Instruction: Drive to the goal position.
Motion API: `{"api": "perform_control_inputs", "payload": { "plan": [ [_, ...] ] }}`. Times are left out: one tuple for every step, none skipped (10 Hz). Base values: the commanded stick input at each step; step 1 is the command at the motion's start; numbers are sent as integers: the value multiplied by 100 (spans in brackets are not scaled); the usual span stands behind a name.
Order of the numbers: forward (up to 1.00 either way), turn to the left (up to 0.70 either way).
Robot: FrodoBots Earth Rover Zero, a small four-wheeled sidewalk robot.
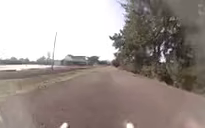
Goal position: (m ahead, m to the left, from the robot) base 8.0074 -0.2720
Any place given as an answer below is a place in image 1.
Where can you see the row of trees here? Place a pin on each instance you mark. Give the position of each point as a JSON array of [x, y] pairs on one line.
[[163, 43]]

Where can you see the pale water surface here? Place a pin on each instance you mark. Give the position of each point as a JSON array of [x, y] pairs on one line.
[[13, 67]]

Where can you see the grass verge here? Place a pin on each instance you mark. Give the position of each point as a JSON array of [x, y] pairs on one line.
[[26, 81]]

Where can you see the grey asphalt road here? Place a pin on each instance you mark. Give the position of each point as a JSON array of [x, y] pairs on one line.
[[110, 100]]

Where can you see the distant tree line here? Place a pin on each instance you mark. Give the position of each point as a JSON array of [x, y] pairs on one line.
[[16, 61]]

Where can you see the robot's own part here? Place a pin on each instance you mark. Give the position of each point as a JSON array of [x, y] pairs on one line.
[[130, 125], [64, 125]]

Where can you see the building with dark roof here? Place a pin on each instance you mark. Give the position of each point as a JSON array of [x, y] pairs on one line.
[[75, 60]]

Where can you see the utility pole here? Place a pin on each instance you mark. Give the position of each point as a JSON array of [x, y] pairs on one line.
[[53, 50]]

